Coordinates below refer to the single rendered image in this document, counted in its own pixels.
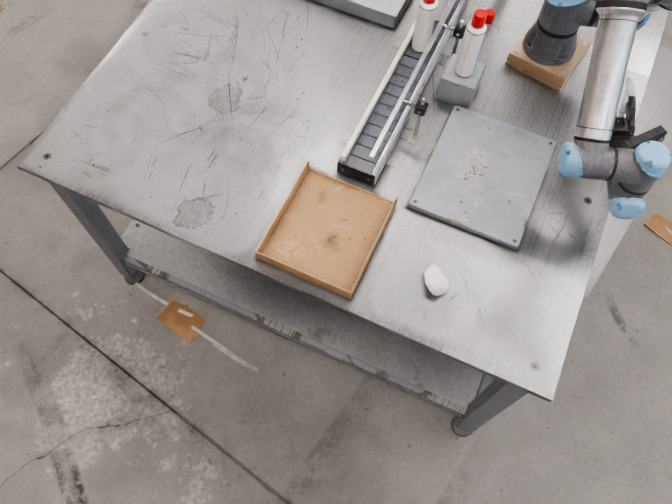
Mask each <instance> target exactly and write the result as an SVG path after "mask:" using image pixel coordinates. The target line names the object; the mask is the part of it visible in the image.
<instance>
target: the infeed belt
mask: <svg viewBox="0 0 672 504"><path fill-rule="evenodd" d="M460 1H461V0H456V1H455V3H454V5H453V7H452V9H451V11H450V13H449V15H448V17H447V19H446V21H445V23H444V24H447V25H448V24H449V22H450V20H451V18H452V16H453V14H454V12H455V11H456V9H457V7H458V5H459V3H460ZM445 30H446V29H445V28H441V30H440V32H439V34H438V36H437V38H436V40H435V42H434V44H433V46H432V48H431V50H430V52H429V53H428V55H427V57H426V59H425V61H424V63H423V65H422V67H421V69H420V71H419V73H418V75H417V77H416V79H415V81H414V82H413V84H412V86H411V88H410V90H409V92H408V94H407V96H406V98H405V100H407V101H409V100H410V98H411V96H412V94H413V92H414V90H415V88H416V86H417V85H418V83H419V81H420V79H421V77H422V75H423V73H424V71H425V69H426V67H427V65H428V63H429V61H430V59H431V57H432V55H433V53H434V51H435V49H436V48H437V46H438V44H439V42H440V40H441V38H442V36H443V34H444V32H445ZM412 40H413V37H412V39H411V40H410V42H409V44H408V46H407V48H406V50H405V51H404V53H403V55H402V57H401V59H400V61H399V63H398V64H397V66H396V68H395V70H394V72H393V74H392V75H391V77H390V79H389V81H388V83H387V85H386V87H385V88H384V90H383V92H382V94H381V96H380V98H379V99H378V101H377V103H376V105H375V107H374V109H373V110H372V112H371V114H370V116H369V118H368V120H367V122H366V123H365V125H364V127H363V129H362V131H361V133H360V134H359V136H358V138H357V140H356V142H355V144H354V146H353V147H352V149H351V151H350V153H349V155H348V157H347V158H346V160H345V161H343V162H342V165H345V166H347V167H350V168H352V169H355V170H357V171H360V172H362V173H365V174H368V175H372V172H373V170H374V168H375V166H376V164H377V162H378V160H379V159H380V157H381V155H382V153H383V151H384V149H385V147H386V145H387V143H388V141H389V139H390V137H391V135H392V133H393V131H394V129H395V127H396V125H397V123H398V122H399V120H400V118H401V116H402V114H403V112H404V110H405V108H406V106H407V105H404V104H402V106H401V108H400V109H399V111H398V113H397V115H396V117H395V119H394V121H393V123H392V125H391V127H390V129H389V131H388V133H387V135H386V136H385V138H384V140H383V142H382V144H381V146H380V148H379V150H378V152H377V154H376V156H375V158H374V160H370V159H369V155H370V153H371V151H372V149H373V147H374V146H375V144H376V142H377V140H378V138H379V136H380V134H381V132H382V130H383V128H384V126H385V125H386V123H387V121H388V119H389V117H390V115H391V113H392V111H393V109H394V107H395V105H396V104H397V102H398V100H399V98H400V96H401V94H402V92H403V90H404V88H405V86H406V84H407V83H408V81H409V79H410V77H411V75H412V73H413V71H414V69H415V67H416V65H417V63H418V62H419V60H420V58H421V56H422V54H423V53H417V52H415V51H414V50H413V49H412V47H411V45H412Z"/></svg>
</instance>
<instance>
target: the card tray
mask: <svg viewBox="0 0 672 504"><path fill-rule="evenodd" d="M397 199H398V195H397V196H396V198H395V200H394V201H392V200H389V199H387V198H384V197H382V196H379V195H377V194H374V193H372V192H369V191H366V190H364V189H361V188H359V187H356V186H354V185H351V184H349V183H346V182H344V181H341V180H339V179H336V178H334V177H331V176H329V175H326V174H324V173H321V172H319V171H316V170H314V169H311V168H309V160H308V161H307V162H306V164H305V166H304V167H303V169H302V171H301V173H300V174H299V176H298V178H297V180H296V181H295V183H294V185H293V187H292V188H291V190H290V192H289V194H288V195H287V197H286V199H285V200H284V202H283V204H282V206H281V207H280V209H279V211H278V213H277V214H276V216H275V218H274V220H273V221H272V223H271V225H270V227H269V228H268V230H267V232H266V234H265V235H264V237H263V239H262V240H261V242H260V244H259V246H258V247H257V249H256V251H255V254H256V258H257V259H259V260H261V261H263V262H266V263H268V264H270V265H273V266H275V267H277V268H280V269H282V270H284V271H286V272H289V273H291V274H293V275H296V276H298V277H300V278H303V279H305V280H307V281H310V282H312V283H314V284H316V285H319V286H321V287H323V288H326V289H328V290H330V291H333V292H335V293H337V294H339V295H342V296H344V297H346V298H349V299H351V297H352V295H353V293H354V291H355V289H356V287H357V285H358V283H359V281H360V279H361V277H362V274H363V272H364V270H365V268H366V266H367V264H368V262H369V260H370V258H371V256H372V254H373V252H374V249H375V247H376V245H377V243H378V241H379V239H380V237H381V235H382V233H383V231H384V229H385V227H386V224H387V222H388V220H389V218H390V216H391V214H392V212H393V210H394V208H395V206H396V204H397Z"/></svg>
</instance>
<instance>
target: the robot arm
mask: <svg viewBox="0 0 672 504"><path fill-rule="evenodd" d="M661 9H664V10H667V11H672V0H544V3H543V5H542V8H541V11H540V13H539V16H538V19H537V21H536V22H535V23H534V24H533V25H532V26H531V28H530V29H529V30H528V31H527V33H526V34H525V37H524V40H523V43H522V46H523V50H524V52H525V54H526V55H527V56H528V57H529V58H530V59H531V60H533V61H534V62H536V63H538V64H541V65H545V66H560V65H563V64H566V63H567V62H569V61H570V60H571V59H572V57H573V55H574V53H575V51H576V47H577V31H578V29H579V27H580V26H586V27H597V30H596V35H595V40H594V45H593V49H592V54H591V59H590V63H589V68H588V73H587V77H586V82H585V87H584V92H583V96H582V101H581V106H580V110H579V115H578V120H577V124H576V129H575V134H574V139H573V142H566V143H564V144H563V145H562V147H561V149H560V152H559V155H558V163H557V165H558V171H559V172H560V174H561V175H563V176H570V177H576V178H578V179H581V178H585V179H594V180H603V181H607V189H608V199H609V200H608V203H609V206H610V212H611V214H612V215H613V216H614V217H616V218H619V219H632V218H636V217H638V216H640V215H642V214H643V213H644V211H645V203H646V201H645V199H644V197H645V195H646V194H647V193H648V192H649V190H650V189H651V187H652V186H653V185H654V184H655V183H656V181H657V180H658V179H659V178H660V177H661V176H663V174H664V173H665V171H666V170H667V168H668V167H669V165H670V163H671V159H672V156H671V153H670V151H669V149H668V148H667V147H666V146H665V145H663V144H662V143H661V142H662V141H663V140H664V138H665V136H666V134H667V131H666V129H665V128H664V127H663V126H662V125H660V126H658V127H655V128H653V129H651V130H649V131H646V132H644V133H642V134H640V135H637V136H635V135H634V132H635V116H636V97H635V89H634V84H633V82H632V80H631V78H630V77H627V84H626V88H625V89H622V88H623V84H624V80H625V75H626V71H627V67H628V63H629V58H630V54H631V50H632V45H633V41H634V37H635V33H636V30H638V29H640V28H642V27H643V26H644V25H645V24H646V21H648V20H649V18H650V17H651V15H652V12H655V11H658V10H661ZM617 112H618V114H620V115H624V114H626V117H625V118H623V117H616V114H617Z"/></svg>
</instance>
